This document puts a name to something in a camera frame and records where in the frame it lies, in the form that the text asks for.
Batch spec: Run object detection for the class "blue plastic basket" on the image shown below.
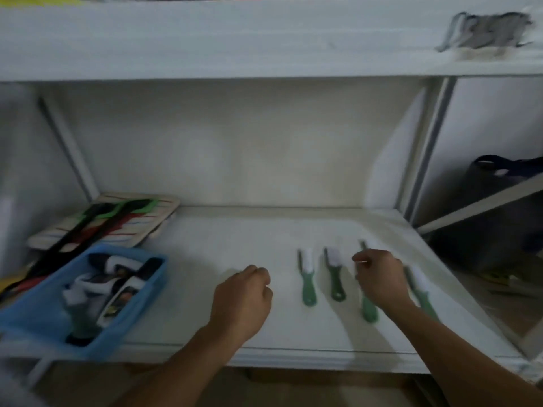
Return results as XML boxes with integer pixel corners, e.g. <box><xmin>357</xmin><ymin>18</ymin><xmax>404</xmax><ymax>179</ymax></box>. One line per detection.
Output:
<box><xmin>0</xmin><ymin>243</ymin><xmax>169</xmax><ymax>361</ymax></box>

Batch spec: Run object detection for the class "black and white packaged tool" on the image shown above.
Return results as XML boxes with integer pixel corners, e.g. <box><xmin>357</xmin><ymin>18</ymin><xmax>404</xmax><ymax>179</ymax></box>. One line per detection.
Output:
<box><xmin>88</xmin><ymin>253</ymin><xmax>143</xmax><ymax>278</ymax></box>

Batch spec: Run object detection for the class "striped wooden board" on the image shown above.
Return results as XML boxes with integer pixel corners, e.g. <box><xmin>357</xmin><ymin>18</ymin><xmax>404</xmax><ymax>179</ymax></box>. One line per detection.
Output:
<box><xmin>26</xmin><ymin>192</ymin><xmax>181</xmax><ymax>253</ymax></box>

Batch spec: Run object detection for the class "white shelf unit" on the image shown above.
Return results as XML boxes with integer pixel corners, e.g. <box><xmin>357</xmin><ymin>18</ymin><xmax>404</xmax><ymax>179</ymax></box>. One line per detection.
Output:
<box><xmin>0</xmin><ymin>0</ymin><xmax>543</xmax><ymax>375</ymax></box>

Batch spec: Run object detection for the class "black and green strap tool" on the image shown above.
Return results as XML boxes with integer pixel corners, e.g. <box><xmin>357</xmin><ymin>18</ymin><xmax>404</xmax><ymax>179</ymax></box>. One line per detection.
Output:
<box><xmin>0</xmin><ymin>198</ymin><xmax>160</xmax><ymax>299</ymax></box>

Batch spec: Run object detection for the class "person's right hand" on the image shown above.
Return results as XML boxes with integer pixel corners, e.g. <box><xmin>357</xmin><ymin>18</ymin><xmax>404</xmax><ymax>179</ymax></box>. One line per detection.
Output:
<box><xmin>352</xmin><ymin>249</ymin><xmax>415</xmax><ymax>312</ymax></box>

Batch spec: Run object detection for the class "dark blue bag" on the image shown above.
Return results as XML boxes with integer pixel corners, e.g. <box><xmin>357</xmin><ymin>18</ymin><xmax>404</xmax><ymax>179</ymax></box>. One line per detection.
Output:
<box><xmin>428</xmin><ymin>154</ymin><xmax>543</xmax><ymax>274</ymax></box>

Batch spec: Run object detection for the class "person's left forearm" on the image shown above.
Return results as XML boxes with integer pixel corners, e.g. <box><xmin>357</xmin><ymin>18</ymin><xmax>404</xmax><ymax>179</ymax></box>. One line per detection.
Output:
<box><xmin>114</xmin><ymin>324</ymin><xmax>247</xmax><ymax>407</ymax></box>

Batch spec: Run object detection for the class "green bottle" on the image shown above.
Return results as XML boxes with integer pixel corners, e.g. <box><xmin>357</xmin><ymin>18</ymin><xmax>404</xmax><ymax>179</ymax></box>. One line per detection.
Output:
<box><xmin>68</xmin><ymin>303</ymin><xmax>102</xmax><ymax>341</ymax></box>

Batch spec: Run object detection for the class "person's right forearm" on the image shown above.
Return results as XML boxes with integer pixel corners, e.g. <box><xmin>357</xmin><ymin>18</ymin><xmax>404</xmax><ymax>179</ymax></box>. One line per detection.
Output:
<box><xmin>382</xmin><ymin>298</ymin><xmax>543</xmax><ymax>407</ymax></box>

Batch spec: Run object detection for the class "person's left hand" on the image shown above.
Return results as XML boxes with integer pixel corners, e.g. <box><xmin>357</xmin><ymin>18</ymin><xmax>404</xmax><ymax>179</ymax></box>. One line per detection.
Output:
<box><xmin>207</xmin><ymin>265</ymin><xmax>274</xmax><ymax>346</ymax></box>

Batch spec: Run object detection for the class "green handled white brush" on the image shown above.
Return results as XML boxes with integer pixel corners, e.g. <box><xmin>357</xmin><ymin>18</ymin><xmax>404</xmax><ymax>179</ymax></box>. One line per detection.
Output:
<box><xmin>402</xmin><ymin>265</ymin><xmax>440</xmax><ymax>323</ymax></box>
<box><xmin>296</xmin><ymin>248</ymin><xmax>318</xmax><ymax>307</ymax></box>
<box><xmin>323</xmin><ymin>246</ymin><xmax>348</xmax><ymax>302</ymax></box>
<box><xmin>358</xmin><ymin>240</ymin><xmax>379</xmax><ymax>324</ymax></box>

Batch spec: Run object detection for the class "yellow item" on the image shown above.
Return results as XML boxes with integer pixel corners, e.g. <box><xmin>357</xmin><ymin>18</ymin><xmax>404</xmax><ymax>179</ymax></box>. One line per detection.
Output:
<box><xmin>0</xmin><ymin>0</ymin><xmax>83</xmax><ymax>7</ymax></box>

